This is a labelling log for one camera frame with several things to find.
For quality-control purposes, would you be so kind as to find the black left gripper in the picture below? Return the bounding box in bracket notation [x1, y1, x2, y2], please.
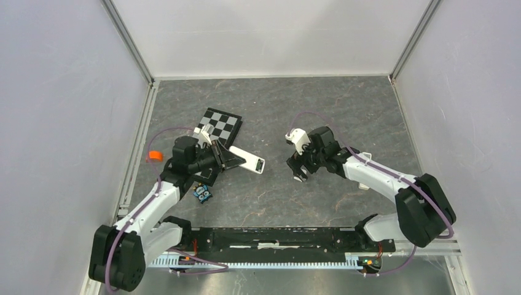
[188, 139, 246, 174]

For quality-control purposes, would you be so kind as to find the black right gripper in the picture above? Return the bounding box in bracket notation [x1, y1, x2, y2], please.
[286, 136, 326, 183]

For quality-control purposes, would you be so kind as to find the white remote control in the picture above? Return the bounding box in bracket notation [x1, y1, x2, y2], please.
[229, 146, 265, 175]

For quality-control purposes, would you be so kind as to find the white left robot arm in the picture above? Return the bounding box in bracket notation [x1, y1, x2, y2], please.
[88, 136, 257, 291]

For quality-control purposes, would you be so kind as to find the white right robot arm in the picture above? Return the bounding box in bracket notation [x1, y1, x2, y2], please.
[285, 127, 456, 251]

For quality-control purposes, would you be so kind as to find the blue owl eraser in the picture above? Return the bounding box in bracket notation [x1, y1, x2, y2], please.
[193, 183, 213, 204]

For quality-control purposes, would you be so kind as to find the orange tape roll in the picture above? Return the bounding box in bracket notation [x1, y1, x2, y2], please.
[146, 151, 163, 163]

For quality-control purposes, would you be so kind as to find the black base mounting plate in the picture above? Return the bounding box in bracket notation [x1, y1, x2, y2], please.
[175, 227, 396, 263]

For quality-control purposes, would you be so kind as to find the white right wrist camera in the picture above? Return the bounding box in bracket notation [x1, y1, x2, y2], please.
[284, 128, 311, 155]

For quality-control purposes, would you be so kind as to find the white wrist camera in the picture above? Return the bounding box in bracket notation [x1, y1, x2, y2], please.
[284, 128, 311, 155]
[194, 124, 214, 149]

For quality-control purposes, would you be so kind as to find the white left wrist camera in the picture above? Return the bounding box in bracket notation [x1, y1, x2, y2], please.
[194, 124, 214, 149]

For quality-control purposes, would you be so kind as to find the white slotted cable duct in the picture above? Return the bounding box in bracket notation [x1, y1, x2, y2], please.
[148, 253, 362, 270]

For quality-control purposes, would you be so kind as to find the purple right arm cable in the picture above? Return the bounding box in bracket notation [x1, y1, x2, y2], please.
[286, 112, 456, 278]

